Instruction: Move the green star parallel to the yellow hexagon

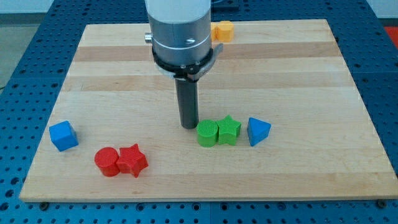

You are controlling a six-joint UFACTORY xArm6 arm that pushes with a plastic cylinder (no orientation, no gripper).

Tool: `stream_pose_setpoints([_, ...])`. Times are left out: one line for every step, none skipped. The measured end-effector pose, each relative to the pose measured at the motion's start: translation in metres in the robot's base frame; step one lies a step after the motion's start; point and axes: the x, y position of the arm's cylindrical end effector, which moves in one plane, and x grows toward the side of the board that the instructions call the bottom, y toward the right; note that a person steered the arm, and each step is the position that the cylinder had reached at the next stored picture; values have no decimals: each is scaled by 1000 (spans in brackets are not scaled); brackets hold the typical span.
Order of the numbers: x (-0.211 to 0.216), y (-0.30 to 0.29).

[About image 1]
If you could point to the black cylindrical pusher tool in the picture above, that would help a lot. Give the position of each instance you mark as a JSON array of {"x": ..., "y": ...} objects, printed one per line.
[{"x": 187, "y": 103}]

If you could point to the red cylinder block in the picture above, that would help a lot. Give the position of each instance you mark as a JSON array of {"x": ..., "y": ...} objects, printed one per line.
[{"x": 106, "y": 161}]

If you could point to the blue cube block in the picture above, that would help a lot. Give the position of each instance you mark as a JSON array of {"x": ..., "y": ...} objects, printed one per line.
[{"x": 63, "y": 136}]

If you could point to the wooden board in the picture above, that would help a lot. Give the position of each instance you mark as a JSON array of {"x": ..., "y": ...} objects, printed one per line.
[{"x": 291, "y": 74}]

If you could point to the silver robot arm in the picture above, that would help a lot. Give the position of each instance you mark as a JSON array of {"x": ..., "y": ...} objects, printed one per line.
[{"x": 180, "y": 35}]

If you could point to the yellow hexagon block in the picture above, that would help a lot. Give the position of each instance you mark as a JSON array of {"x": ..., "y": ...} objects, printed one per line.
[{"x": 225, "y": 31}]

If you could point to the green cylinder block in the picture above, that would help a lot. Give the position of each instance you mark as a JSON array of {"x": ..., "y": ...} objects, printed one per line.
[{"x": 207, "y": 133}]

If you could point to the green star block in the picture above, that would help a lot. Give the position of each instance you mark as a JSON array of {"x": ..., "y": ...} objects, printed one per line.
[{"x": 228, "y": 130}]

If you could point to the red star block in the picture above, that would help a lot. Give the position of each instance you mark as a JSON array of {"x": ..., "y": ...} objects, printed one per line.
[{"x": 131, "y": 160}]

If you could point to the yellow block behind arm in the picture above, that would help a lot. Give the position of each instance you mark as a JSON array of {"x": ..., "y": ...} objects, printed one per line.
[{"x": 213, "y": 31}]

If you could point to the blue triangle block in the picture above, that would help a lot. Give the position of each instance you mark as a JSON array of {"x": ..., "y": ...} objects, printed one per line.
[{"x": 257, "y": 130}]

